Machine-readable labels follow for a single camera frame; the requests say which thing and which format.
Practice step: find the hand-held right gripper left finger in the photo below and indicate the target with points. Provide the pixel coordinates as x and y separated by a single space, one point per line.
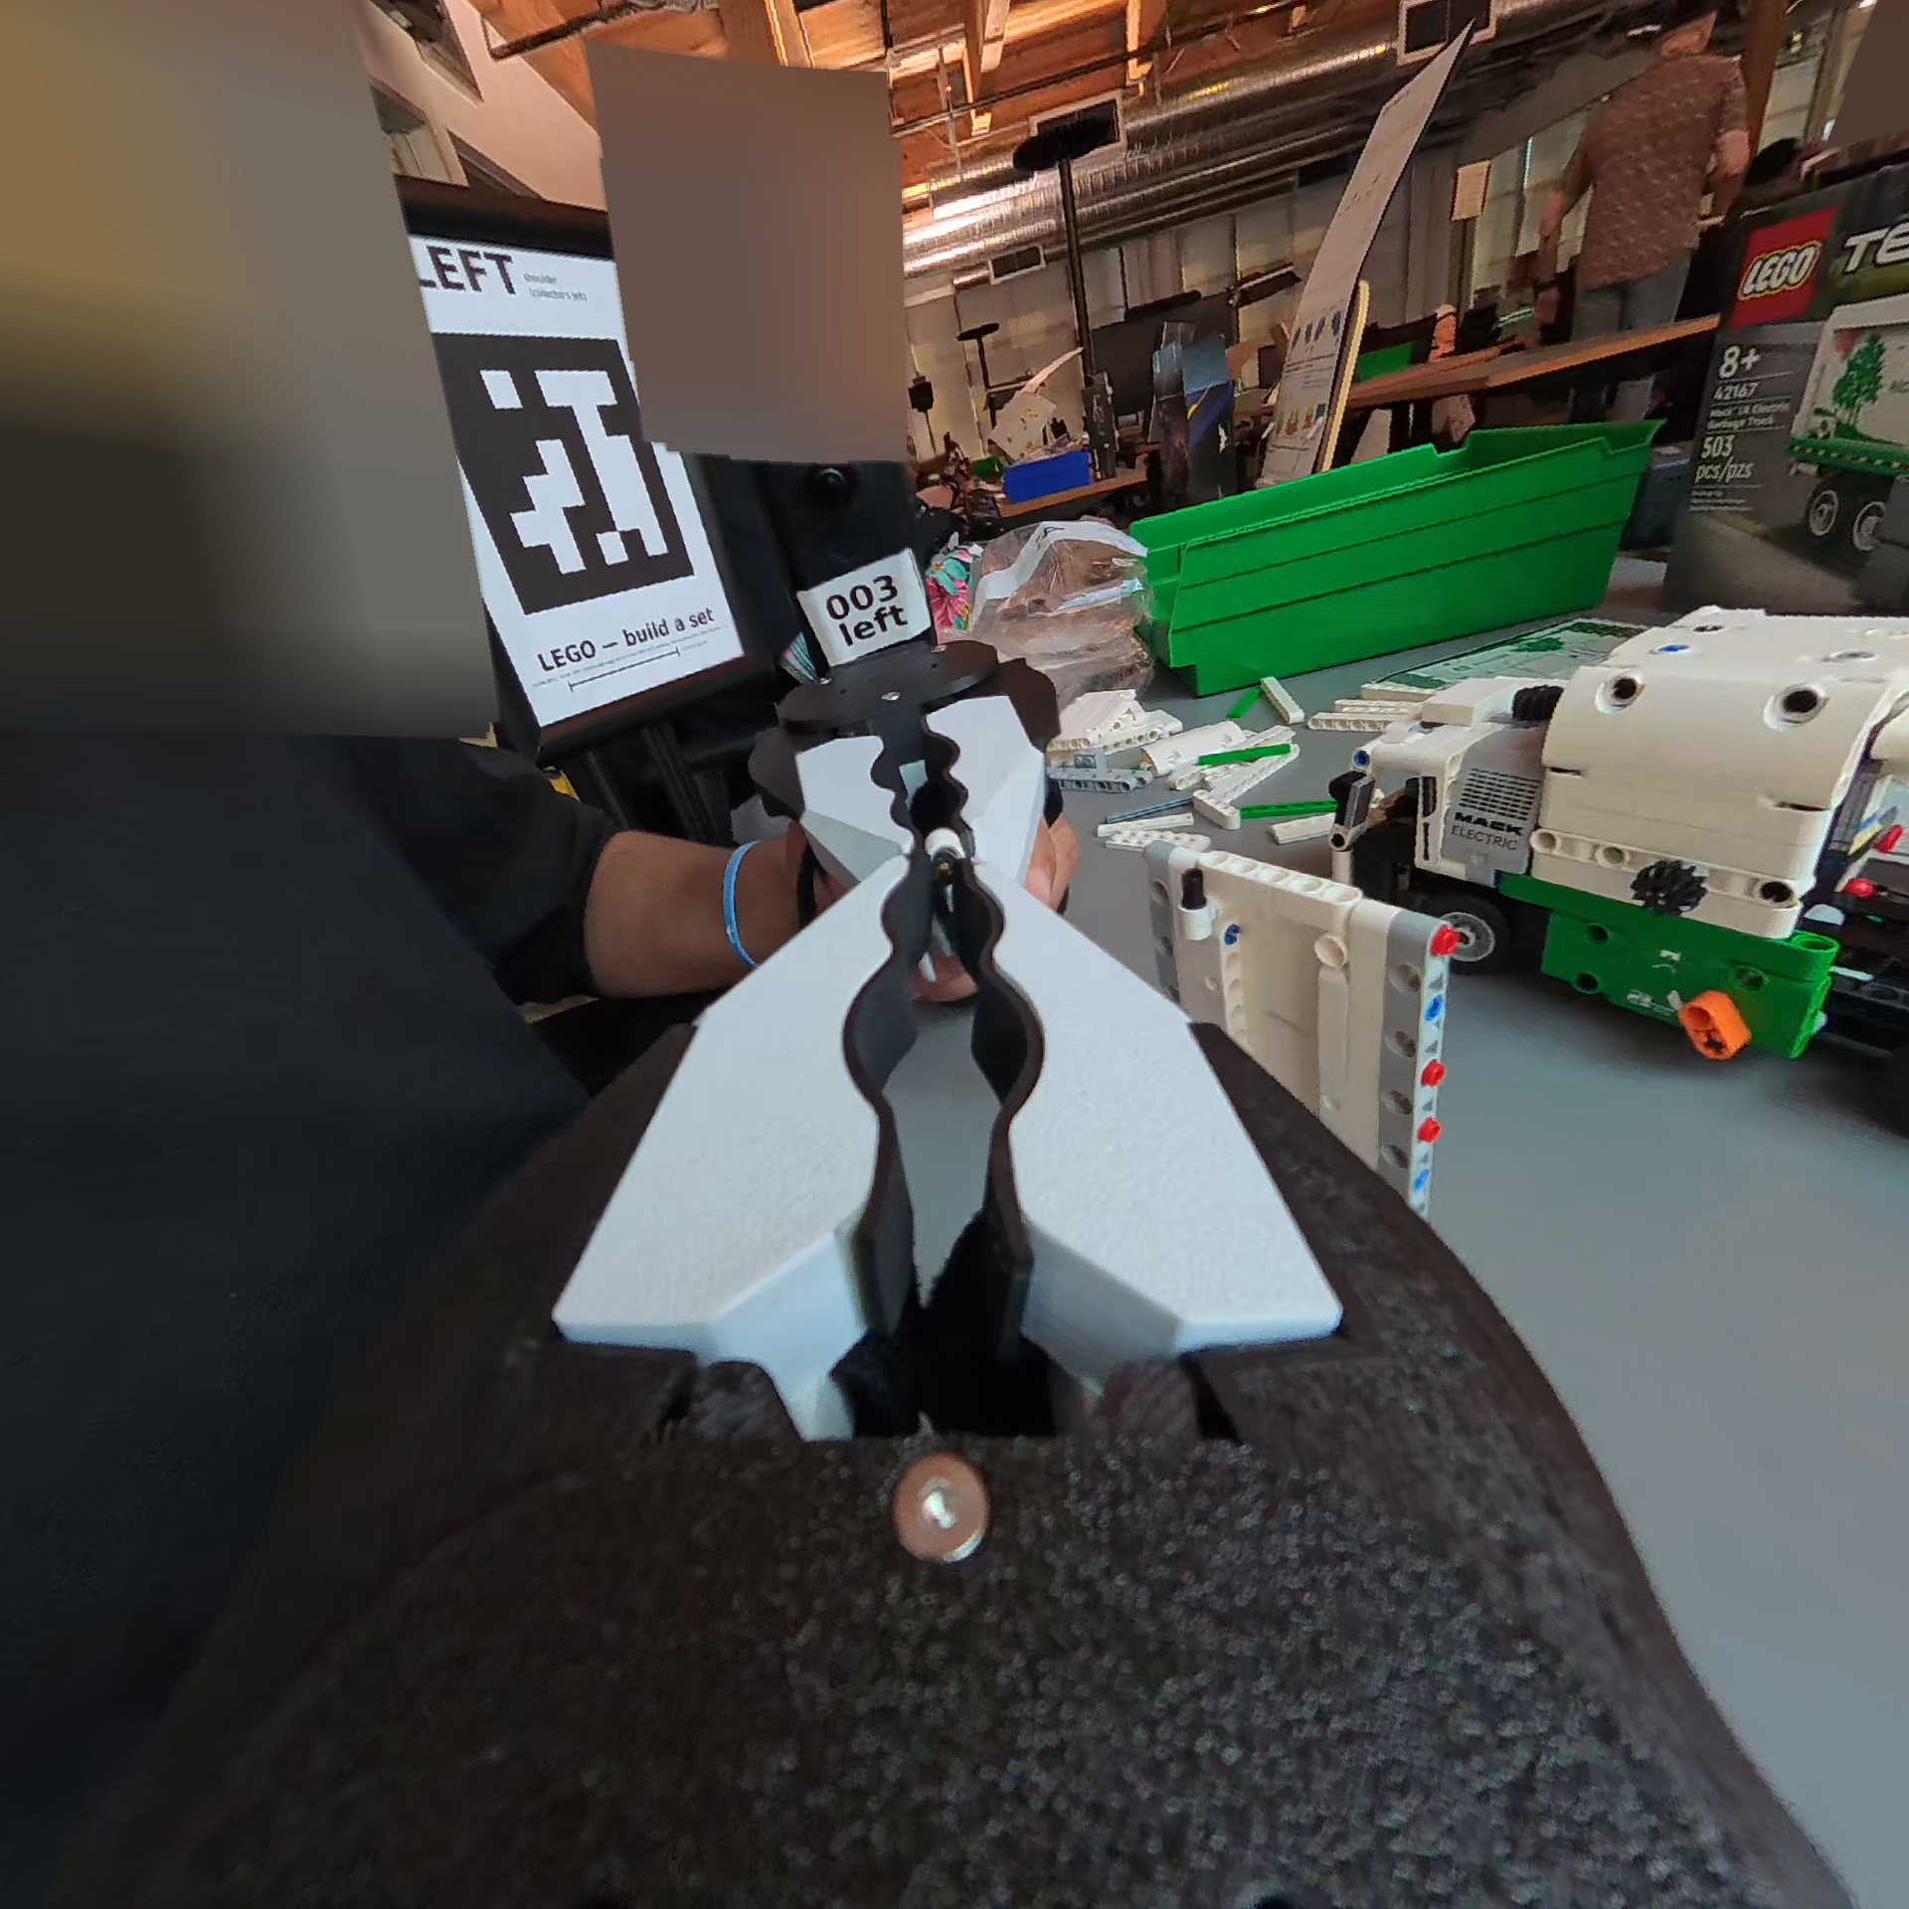
716 1191

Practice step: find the long wooden table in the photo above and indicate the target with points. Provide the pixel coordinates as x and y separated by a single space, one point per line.
1538 365

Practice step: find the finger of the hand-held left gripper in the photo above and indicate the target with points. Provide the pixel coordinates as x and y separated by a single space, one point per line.
998 791
851 814

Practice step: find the white green toy truck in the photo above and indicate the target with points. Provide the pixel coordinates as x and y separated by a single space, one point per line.
1669 777

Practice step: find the blue wristband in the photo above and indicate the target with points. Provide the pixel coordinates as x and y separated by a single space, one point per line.
741 905

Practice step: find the black pole lamp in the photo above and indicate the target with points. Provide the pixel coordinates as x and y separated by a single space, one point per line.
1069 266

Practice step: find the small blue crate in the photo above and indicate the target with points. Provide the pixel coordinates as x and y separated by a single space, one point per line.
1046 479

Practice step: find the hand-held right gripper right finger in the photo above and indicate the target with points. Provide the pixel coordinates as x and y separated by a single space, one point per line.
1163 1191

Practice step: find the small white connector piece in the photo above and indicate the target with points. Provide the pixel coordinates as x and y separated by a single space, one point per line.
944 845

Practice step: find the green printed sheet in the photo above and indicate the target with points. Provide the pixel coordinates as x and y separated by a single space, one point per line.
1509 653

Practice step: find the framed white marker sign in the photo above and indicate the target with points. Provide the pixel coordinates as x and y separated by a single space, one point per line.
583 450

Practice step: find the white brick panel assembly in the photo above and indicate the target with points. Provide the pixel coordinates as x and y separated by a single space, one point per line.
1298 969

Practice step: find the green plastic bin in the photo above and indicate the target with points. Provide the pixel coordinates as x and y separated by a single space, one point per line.
1388 582

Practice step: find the floral patterned cloth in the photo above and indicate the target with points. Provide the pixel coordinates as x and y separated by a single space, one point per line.
954 589

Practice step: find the person's left forearm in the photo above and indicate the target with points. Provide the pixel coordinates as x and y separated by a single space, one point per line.
656 910

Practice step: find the dark building set box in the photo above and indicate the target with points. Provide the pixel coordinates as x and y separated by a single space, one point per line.
1790 415

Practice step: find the clear plastic bag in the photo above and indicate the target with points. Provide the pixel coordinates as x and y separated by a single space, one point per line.
1065 594

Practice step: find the pile of white brick pieces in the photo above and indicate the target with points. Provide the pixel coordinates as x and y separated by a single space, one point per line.
1191 745

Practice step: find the person's left hand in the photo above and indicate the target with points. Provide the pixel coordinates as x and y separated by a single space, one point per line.
777 905

